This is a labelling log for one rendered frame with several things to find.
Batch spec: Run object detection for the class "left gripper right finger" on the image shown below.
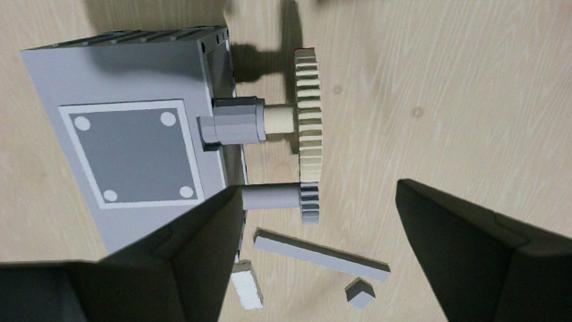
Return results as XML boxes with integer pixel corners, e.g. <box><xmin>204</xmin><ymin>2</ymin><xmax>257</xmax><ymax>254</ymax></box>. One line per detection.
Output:
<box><xmin>395</xmin><ymin>178</ymin><xmax>572</xmax><ymax>322</ymax></box>

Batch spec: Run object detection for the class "white rectangular block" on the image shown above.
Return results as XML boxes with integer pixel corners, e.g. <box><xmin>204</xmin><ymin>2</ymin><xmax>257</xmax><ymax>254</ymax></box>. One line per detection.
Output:
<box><xmin>231</xmin><ymin>262</ymin><xmax>264</xmax><ymax>309</ymax></box>

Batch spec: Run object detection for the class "grey long flat bar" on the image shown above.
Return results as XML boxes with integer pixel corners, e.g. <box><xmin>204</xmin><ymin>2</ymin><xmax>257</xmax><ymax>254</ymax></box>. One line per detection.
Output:
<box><xmin>254</xmin><ymin>229</ymin><xmax>391</xmax><ymax>283</ymax></box>

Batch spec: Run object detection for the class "grey camshaft with large gear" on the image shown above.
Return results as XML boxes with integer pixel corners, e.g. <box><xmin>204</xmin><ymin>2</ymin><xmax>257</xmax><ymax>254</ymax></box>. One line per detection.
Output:
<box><xmin>257</xmin><ymin>47</ymin><xmax>323</xmax><ymax>182</ymax></box>

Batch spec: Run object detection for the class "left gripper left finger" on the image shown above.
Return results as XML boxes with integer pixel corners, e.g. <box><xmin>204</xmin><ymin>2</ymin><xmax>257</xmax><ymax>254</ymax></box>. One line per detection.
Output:
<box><xmin>0</xmin><ymin>185</ymin><xmax>243</xmax><ymax>322</ymax></box>

